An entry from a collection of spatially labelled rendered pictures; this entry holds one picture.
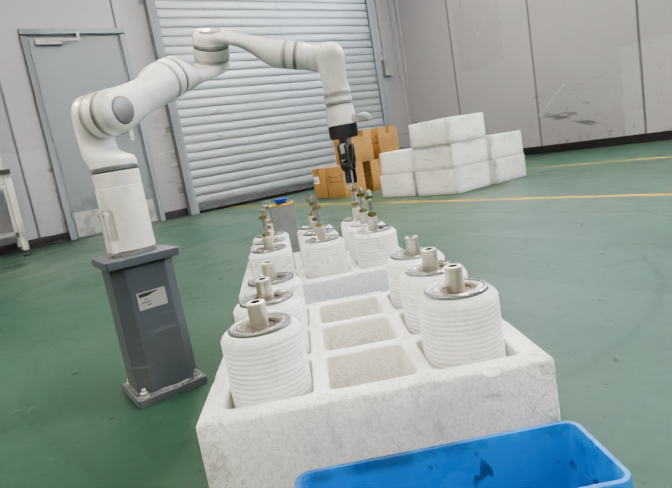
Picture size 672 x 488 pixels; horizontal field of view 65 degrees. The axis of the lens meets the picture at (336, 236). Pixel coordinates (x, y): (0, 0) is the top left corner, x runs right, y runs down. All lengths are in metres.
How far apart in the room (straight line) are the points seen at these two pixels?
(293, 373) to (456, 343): 0.19
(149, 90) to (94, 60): 5.17
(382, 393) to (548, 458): 0.19
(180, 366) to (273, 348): 0.60
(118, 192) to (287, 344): 0.62
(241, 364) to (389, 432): 0.18
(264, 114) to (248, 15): 1.20
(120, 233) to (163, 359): 0.27
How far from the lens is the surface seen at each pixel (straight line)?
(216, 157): 6.53
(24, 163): 6.11
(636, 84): 6.38
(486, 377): 0.61
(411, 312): 0.74
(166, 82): 1.26
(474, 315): 0.61
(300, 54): 1.40
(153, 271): 1.13
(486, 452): 0.61
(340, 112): 1.37
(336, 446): 0.61
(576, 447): 0.64
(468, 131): 3.98
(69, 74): 6.29
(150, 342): 1.15
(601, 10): 6.57
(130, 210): 1.13
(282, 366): 0.61
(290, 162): 6.97
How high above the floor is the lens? 0.44
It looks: 9 degrees down
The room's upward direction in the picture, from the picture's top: 10 degrees counter-clockwise
